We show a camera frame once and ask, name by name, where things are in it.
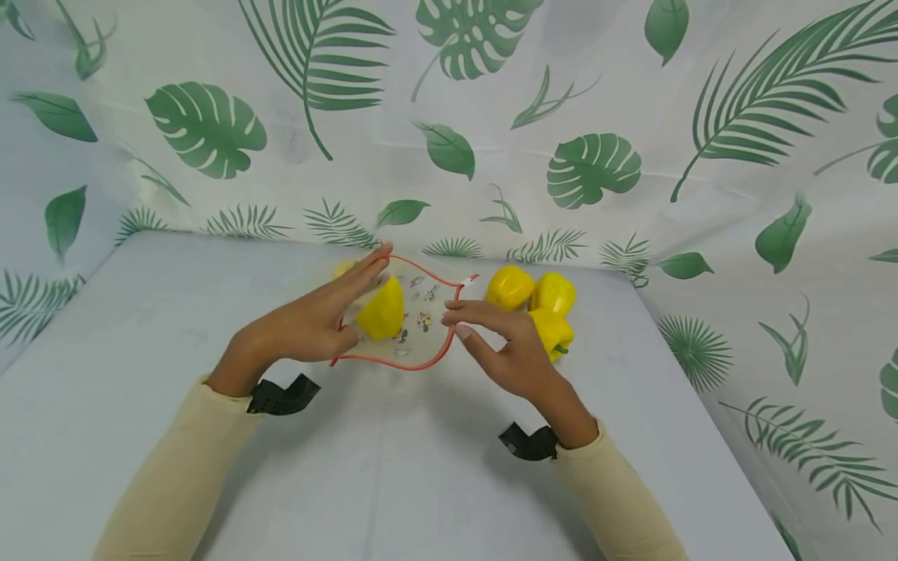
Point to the black wrist band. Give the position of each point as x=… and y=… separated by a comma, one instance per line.
x=530, y=443
x=284, y=396

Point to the person's left fingers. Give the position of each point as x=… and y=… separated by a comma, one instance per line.
x=359, y=277

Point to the person's left thumb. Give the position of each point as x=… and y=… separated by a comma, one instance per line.
x=342, y=341

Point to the clear printed pouch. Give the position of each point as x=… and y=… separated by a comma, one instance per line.
x=428, y=343

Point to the person's right fingers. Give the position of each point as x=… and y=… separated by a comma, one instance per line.
x=484, y=313

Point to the person's left forearm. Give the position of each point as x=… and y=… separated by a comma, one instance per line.
x=186, y=467

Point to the person's right hand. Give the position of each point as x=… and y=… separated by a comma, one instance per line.
x=519, y=354

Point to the person's right forearm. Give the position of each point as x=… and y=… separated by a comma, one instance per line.
x=614, y=487

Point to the person's right thumb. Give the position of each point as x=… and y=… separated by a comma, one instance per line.
x=474, y=344

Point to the person's left hand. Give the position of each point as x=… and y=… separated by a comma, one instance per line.
x=298, y=327

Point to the yellow bell pepper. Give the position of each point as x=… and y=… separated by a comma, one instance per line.
x=555, y=293
x=342, y=268
x=553, y=331
x=383, y=312
x=510, y=287

